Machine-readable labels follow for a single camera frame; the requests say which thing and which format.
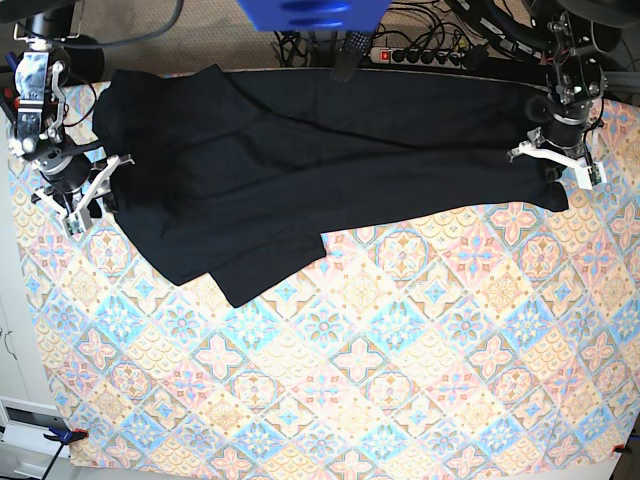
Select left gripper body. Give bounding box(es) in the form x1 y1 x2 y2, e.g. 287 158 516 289
527 107 593 165

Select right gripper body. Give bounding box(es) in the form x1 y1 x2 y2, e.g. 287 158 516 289
34 153 107 200

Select black T-shirt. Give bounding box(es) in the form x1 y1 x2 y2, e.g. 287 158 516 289
93 66 568 307

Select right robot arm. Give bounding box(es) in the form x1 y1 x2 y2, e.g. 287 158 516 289
1 1 119 219

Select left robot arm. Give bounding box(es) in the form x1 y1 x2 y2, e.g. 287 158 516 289
507 1 639 190

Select orange black clamp left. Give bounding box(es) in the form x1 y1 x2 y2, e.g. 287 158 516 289
0 87 17 124

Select blue clamp top left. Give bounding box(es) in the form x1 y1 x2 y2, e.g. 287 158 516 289
0 52 20 74

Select white power strip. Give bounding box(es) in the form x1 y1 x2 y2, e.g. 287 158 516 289
369 47 463 68

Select patterned colourful tablecloth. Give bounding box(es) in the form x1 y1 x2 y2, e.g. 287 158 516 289
9 101 639 479

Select white cabinet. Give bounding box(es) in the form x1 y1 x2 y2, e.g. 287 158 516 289
1 121 61 476

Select blue orange clamp bottom left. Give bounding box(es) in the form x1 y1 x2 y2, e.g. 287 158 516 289
43 427 89 446

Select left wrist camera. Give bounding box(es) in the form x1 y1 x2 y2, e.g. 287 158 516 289
586 159 608 187

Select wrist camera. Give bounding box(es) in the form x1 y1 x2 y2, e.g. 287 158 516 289
61 209 93 237
586 159 608 187

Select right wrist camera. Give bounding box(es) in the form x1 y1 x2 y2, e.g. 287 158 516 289
61 209 93 237

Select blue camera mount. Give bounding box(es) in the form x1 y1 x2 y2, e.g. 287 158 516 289
238 0 391 32

